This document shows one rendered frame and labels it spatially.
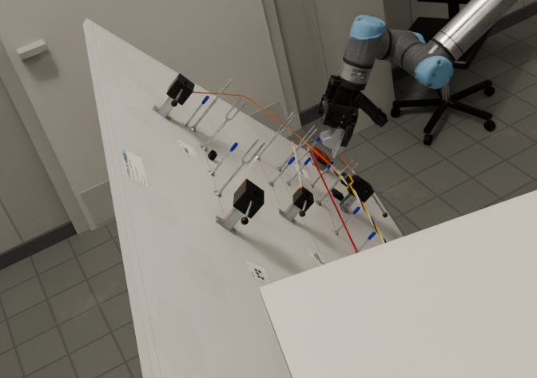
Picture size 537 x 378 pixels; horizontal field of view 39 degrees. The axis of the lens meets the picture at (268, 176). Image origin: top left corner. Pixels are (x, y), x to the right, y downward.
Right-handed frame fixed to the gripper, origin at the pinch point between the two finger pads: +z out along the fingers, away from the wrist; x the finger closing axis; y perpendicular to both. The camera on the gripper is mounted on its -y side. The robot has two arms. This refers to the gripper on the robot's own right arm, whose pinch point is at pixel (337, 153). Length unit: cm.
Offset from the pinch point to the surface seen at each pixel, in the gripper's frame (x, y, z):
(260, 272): 59, 29, -2
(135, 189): 55, 53, -13
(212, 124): 3.1, 33.6, -3.9
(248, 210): 55, 33, -12
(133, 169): 49, 53, -13
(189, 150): 26.2, 41.0, -7.4
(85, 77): -170, 66, 59
